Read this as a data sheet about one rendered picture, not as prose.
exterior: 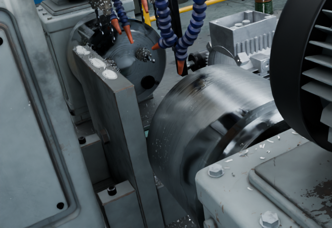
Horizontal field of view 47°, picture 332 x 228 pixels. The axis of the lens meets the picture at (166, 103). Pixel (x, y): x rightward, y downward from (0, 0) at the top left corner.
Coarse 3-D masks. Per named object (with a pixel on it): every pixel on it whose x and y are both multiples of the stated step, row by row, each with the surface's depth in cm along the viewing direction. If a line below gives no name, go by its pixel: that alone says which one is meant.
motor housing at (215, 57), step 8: (224, 48) 88; (208, 56) 97; (216, 56) 98; (224, 56) 99; (232, 56) 86; (248, 56) 87; (208, 64) 99; (232, 64) 102; (248, 64) 86; (256, 72) 86
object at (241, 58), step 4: (208, 44) 95; (208, 48) 95; (244, 52) 85; (236, 56) 85; (240, 56) 84; (244, 56) 84; (236, 60) 86; (240, 60) 84; (244, 60) 84; (248, 60) 84; (240, 64) 85; (244, 64) 85
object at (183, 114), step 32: (224, 64) 64; (192, 96) 56; (224, 96) 53; (256, 96) 51; (160, 128) 59; (192, 128) 52; (224, 128) 48; (256, 128) 47; (288, 128) 48; (160, 160) 59; (192, 160) 50; (192, 192) 50
